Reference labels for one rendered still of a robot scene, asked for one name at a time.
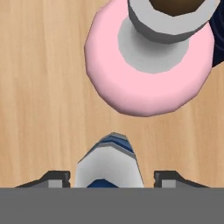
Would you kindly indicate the dark blue bottle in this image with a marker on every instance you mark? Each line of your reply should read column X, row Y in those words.
column 218, row 38

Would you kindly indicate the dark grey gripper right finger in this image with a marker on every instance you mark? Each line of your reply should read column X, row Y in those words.
column 169, row 178

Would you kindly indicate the white bottle with blue bands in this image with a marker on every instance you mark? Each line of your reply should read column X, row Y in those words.
column 109, row 163

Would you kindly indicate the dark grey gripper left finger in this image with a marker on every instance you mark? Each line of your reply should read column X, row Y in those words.
column 55, row 178

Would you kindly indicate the pink bottle with grey neck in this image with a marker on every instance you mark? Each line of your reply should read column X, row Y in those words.
column 151, row 78

